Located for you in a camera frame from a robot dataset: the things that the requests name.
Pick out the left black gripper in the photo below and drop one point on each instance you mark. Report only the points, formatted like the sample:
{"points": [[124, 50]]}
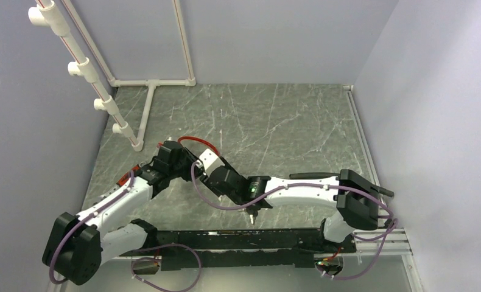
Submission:
{"points": [[190, 157]]}

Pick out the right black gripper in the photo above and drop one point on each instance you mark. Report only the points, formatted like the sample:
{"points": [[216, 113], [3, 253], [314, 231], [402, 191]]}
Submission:
{"points": [[227, 166]]}

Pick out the black-headed keys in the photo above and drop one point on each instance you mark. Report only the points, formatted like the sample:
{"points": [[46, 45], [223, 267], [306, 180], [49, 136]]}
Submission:
{"points": [[252, 218]]}

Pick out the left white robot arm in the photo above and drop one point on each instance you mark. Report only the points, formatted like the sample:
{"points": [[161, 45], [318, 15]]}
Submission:
{"points": [[79, 244]]}

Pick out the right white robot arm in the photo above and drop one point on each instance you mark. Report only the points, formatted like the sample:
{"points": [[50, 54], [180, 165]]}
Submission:
{"points": [[352, 198]]}

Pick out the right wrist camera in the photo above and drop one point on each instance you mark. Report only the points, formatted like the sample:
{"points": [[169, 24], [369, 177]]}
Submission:
{"points": [[210, 161]]}

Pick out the red-handled adjustable wrench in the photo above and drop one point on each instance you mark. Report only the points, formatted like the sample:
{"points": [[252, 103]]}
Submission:
{"points": [[124, 179]]}

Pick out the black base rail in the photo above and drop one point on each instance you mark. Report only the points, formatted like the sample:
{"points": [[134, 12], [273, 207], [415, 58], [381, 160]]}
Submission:
{"points": [[297, 247]]}

